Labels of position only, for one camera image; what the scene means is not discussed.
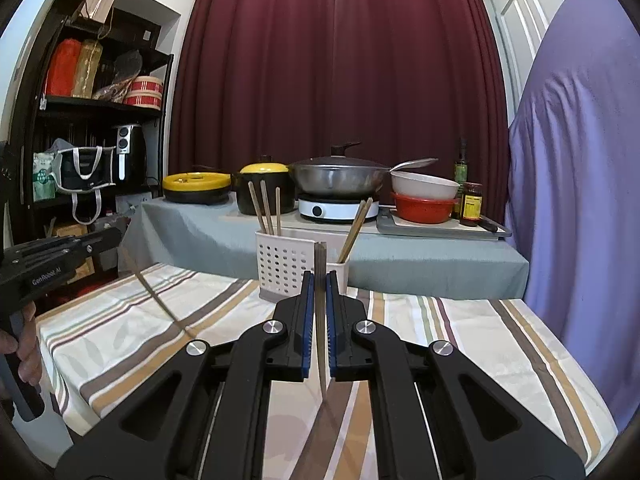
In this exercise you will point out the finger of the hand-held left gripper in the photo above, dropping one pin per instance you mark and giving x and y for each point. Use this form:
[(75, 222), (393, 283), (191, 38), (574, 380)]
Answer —
[(95, 245)]

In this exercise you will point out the dark oil bottle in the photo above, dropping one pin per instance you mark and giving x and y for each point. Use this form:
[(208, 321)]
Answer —
[(461, 167)]

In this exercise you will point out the black shelf unit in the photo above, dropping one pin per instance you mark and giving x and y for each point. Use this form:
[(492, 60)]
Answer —
[(100, 115)]

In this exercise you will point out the striped tablecloth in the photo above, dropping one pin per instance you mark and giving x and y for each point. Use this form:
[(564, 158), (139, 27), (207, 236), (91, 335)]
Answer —
[(475, 340)]

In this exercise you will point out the green package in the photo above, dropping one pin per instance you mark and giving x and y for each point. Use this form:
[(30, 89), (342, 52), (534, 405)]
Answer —
[(44, 177)]

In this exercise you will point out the stainless steel wok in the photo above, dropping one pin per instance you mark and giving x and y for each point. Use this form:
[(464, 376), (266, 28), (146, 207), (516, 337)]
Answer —
[(340, 182)]

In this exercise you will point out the black clay pot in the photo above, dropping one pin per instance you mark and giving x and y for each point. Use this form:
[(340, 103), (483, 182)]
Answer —
[(250, 195)]

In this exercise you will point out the sauce jar with yellow label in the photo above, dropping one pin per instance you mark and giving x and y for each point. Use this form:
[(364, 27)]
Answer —
[(471, 207)]

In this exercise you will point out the yellow pot lid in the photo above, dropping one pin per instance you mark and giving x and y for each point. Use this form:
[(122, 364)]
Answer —
[(264, 167)]

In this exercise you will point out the red colander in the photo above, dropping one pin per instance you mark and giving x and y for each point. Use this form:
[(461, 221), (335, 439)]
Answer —
[(425, 210)]

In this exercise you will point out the black tote bag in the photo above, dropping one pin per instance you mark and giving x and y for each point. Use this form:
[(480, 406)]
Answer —
[(82, 170)]

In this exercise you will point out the black pan with yellow lid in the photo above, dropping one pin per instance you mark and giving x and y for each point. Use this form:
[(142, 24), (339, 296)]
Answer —
[(195, 187)]

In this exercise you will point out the beige perforated utensil holder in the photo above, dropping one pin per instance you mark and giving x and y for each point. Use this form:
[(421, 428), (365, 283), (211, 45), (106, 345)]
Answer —
[(280, 265)]

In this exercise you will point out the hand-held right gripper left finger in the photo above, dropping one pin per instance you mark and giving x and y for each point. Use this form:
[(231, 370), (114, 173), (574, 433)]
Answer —
[(309, 325)]

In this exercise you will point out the grey-green tablecloth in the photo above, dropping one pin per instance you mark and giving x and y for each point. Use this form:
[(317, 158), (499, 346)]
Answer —
[(200, 235)]

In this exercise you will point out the gold package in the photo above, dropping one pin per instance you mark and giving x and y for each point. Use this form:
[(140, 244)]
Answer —
[(87, 67)]

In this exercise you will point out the red bag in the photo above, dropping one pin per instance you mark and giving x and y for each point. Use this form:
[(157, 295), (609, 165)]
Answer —
[(62, 67)]

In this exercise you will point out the purple cloth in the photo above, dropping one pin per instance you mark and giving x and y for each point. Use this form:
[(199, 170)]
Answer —
[(575, 210)]

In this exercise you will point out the person's left hand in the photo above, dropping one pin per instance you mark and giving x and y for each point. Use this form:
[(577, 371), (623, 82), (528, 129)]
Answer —
[(27, 355)]

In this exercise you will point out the black air fryer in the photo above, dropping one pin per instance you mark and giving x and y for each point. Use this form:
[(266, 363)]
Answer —
[(129, 155)]

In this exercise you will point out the maroon curtain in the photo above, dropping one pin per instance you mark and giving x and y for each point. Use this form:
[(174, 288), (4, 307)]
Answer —
[(340, 60)]

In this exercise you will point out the red and white striped box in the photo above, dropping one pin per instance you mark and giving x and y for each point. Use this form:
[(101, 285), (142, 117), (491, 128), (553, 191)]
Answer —
[(143, 92)]

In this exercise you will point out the dark wok lid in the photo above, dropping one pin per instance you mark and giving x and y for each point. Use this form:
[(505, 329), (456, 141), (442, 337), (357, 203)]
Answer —
[(340, 160)]

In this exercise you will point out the white door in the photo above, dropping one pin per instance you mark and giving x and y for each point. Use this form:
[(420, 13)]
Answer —
[(520, 30)]

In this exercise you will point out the light wooden board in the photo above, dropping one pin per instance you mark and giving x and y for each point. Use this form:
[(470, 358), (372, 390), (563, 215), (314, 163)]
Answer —
[(310, 228)]

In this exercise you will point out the brown cardboard box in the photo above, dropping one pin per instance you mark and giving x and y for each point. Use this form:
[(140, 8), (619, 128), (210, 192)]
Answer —
[(97, 6)]

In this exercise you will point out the beige bowl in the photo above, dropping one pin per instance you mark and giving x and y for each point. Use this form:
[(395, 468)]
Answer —
[(425, 187)]

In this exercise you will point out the metal ladle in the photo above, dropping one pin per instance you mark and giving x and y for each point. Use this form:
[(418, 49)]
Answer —
[(415, 164)]

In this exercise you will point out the white induction cooker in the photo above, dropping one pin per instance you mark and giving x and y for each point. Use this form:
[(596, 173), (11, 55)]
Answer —
[(330, 210)]

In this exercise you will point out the long wooden chopstick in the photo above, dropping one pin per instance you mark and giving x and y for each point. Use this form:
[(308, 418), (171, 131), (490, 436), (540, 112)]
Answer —
[(359, 230), (155, 292), (323, 260), (351, 230), (257, 207), (318, 260), (278, 210), (267, 207)]

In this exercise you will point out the grey tray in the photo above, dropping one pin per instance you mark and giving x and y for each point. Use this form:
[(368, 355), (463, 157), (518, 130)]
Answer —
[(450, 234)]

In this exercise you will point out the clear mesh bag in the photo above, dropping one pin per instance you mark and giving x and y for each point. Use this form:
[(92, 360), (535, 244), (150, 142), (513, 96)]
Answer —
[(120, 77)]

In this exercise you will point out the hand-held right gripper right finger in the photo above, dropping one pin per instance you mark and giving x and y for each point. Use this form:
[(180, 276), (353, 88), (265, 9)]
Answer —
[(332, 325)]

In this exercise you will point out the white cutting board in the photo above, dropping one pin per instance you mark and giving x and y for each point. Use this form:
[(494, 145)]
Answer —
[(440, 226)]

